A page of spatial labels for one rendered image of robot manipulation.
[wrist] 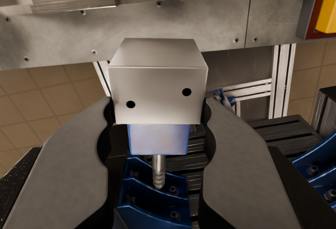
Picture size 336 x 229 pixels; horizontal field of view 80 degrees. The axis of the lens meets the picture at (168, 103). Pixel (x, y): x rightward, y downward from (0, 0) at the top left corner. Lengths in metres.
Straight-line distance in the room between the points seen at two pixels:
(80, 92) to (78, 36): 1.03
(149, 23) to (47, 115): 1.28
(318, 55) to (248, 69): 0.51
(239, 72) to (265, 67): 0.12
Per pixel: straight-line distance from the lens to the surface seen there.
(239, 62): 0.96
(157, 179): 0.19
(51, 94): 1.37
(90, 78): 1.23
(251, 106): 1.10
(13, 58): 0.33
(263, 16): 0.28
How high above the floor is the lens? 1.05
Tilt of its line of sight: 58 degrees down
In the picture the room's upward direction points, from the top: 178 degrees clockwise
